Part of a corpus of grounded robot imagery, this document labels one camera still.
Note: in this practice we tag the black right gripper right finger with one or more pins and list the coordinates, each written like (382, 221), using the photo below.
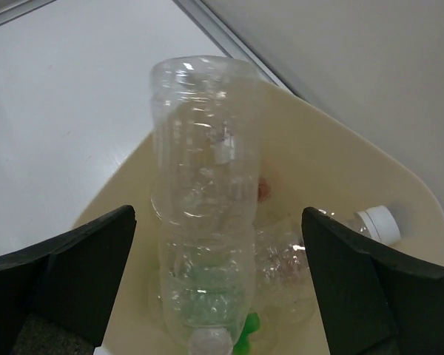
(372, 298)

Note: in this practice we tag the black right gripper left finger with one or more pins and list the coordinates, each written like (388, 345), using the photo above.
(56, 296)

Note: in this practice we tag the clear bottle white cap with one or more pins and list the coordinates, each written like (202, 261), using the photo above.
(283, 278)

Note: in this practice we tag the red label bottle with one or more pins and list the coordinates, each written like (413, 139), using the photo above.
(269, 188)

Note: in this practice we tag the green plastic bottle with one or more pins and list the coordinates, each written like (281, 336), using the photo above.
(248, 329)

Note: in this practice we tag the clear bottle grey cap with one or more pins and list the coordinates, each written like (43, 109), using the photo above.
(376, 223)

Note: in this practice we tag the beige plastic bin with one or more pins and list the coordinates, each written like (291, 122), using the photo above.
(309, 159)

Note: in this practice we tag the aluminium frame rail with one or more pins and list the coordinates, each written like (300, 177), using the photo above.
(211, 24)

